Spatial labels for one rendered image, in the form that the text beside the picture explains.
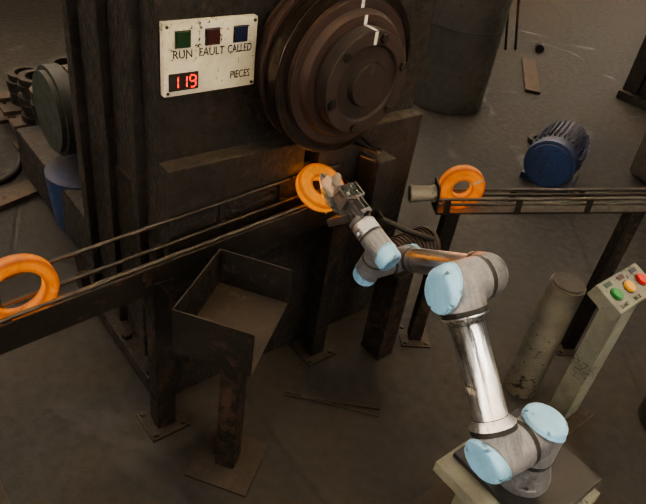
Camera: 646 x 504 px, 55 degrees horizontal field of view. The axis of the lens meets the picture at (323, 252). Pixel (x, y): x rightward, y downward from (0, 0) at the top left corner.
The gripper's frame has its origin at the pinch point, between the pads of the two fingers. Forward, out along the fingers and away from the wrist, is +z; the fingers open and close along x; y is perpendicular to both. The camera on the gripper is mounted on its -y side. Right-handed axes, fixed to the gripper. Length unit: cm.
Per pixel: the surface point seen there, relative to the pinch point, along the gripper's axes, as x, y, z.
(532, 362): -58, -35, -76
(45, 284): 84, -7, -3
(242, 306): 42, -8, -26
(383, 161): -21.6, 3.8, -2.4
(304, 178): 6.2, 0.5, 1.5
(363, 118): -1.5, 26.8, -2.5
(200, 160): 37.3, 7.0, 11.6
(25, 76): 28, -105, 178
